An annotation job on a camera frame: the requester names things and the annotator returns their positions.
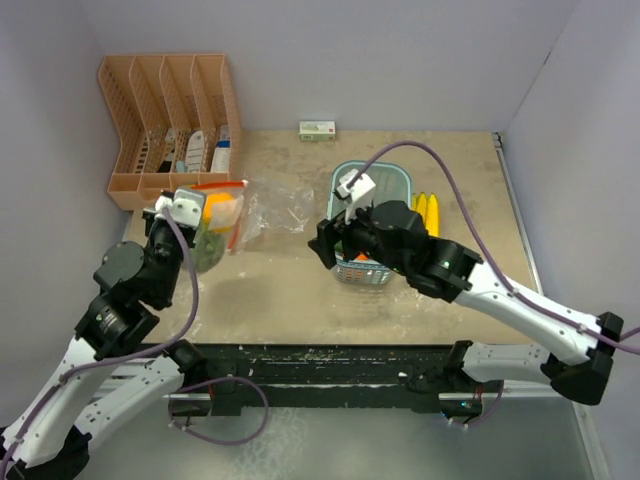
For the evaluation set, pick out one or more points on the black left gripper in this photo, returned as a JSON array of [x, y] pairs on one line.
[[152, 221]]

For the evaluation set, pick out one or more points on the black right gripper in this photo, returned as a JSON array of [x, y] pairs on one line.
[[329, 231]]

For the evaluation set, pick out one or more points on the orange fruit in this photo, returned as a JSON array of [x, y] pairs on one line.
[[221, 211]]

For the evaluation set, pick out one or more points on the yellow banana bunch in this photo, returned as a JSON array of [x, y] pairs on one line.
[[428, 207]]

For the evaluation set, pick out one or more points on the clear zip bag orange zipper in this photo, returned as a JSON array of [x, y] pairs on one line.
[[237, 189]]

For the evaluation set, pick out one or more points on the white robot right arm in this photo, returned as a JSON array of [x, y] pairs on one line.
[[570, 351]]

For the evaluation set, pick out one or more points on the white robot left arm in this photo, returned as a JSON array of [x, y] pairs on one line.
[[105, 377]]

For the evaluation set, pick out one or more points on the white bottle in organizer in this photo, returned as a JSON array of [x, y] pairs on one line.
[[194, 155]]

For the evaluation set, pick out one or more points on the light blue plastic basket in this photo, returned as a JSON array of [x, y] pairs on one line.
[[392, 183]]

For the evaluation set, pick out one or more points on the white blue box in organizer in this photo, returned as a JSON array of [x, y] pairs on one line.
[[221, 158]]

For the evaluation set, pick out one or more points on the small green white box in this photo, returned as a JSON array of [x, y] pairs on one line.
[[317, 131]]

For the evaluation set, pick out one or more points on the pink plastic file organizer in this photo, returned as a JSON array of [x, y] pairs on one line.
[[156, 102]]

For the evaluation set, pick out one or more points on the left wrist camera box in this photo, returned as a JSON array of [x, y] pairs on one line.
[[185, 206]]

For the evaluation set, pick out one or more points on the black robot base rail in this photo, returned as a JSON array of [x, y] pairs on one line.
[[226, 378]]

